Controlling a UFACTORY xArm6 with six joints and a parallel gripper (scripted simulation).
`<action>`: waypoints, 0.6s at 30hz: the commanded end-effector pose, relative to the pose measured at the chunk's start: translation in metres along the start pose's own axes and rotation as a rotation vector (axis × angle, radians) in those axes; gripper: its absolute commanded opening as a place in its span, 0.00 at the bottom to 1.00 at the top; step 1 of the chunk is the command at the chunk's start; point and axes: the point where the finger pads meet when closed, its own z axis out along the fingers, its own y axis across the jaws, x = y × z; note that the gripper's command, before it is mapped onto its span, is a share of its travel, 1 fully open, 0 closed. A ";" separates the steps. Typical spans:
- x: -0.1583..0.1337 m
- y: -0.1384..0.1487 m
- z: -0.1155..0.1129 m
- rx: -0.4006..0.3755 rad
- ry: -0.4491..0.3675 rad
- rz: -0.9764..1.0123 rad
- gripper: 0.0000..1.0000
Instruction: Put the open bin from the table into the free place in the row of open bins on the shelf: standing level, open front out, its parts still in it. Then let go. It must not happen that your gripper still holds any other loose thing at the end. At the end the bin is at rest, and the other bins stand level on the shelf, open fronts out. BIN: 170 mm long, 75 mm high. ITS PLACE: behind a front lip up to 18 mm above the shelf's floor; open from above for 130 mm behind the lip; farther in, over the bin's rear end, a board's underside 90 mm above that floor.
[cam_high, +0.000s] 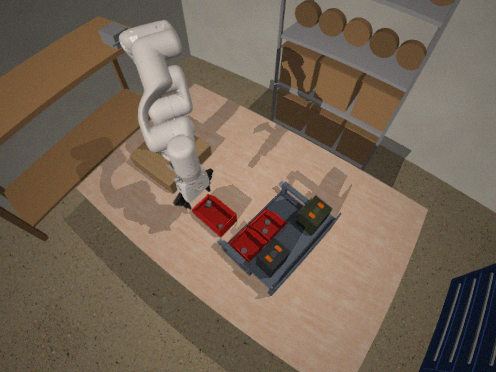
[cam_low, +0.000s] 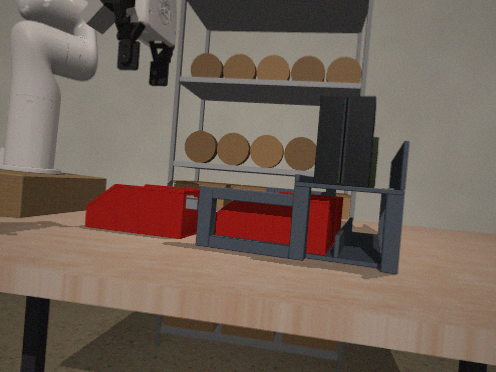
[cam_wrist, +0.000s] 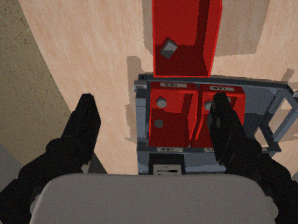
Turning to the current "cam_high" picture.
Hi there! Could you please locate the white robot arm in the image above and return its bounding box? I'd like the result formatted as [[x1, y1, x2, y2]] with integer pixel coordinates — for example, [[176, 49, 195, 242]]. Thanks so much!
[[119, 20, 201, 183]]

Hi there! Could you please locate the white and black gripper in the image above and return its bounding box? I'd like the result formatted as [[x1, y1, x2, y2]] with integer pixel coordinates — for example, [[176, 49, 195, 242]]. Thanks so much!
[[173, 164, 213, 210]]

